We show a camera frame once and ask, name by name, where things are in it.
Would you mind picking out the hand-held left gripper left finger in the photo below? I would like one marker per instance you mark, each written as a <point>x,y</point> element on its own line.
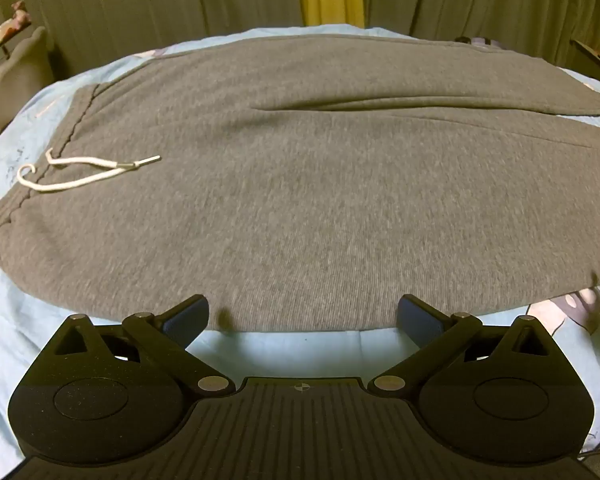
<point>187,317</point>

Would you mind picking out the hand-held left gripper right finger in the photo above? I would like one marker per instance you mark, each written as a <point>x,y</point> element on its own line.
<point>416,320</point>

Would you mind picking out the grey pants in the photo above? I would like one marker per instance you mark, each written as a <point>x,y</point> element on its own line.
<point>305,185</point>

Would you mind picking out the light blue printed bed sheet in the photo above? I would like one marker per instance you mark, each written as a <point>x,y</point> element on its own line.
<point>290,352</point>

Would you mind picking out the grey cloud-shaped pillow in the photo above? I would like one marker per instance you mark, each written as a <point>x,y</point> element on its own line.
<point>15,75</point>

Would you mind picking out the cardboard box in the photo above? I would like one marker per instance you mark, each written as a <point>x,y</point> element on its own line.
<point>597,60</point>

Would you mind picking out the pink plush toy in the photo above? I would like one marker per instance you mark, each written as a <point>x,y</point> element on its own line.
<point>12,22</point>

